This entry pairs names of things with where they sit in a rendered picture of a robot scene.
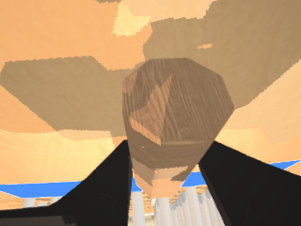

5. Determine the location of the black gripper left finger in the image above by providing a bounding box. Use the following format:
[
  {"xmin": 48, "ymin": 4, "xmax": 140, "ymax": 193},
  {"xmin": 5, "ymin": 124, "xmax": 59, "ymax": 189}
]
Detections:
[{"xmin": 0, "ymin": 139, "xmax": 133, "ymax": 226}]

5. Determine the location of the blue flat strip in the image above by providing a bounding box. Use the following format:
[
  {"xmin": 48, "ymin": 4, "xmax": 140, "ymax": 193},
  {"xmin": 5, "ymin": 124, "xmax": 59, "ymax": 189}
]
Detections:
[{"xmin": 0, "ymin": 159, "xmax": 301, "ymax": 198}]

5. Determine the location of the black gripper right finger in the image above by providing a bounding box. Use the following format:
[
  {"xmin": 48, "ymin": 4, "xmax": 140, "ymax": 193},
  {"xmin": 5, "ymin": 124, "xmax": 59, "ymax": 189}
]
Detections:
[{"xmin": 198, "ymin": 141, "xmax": 301, "ymax": 226}]

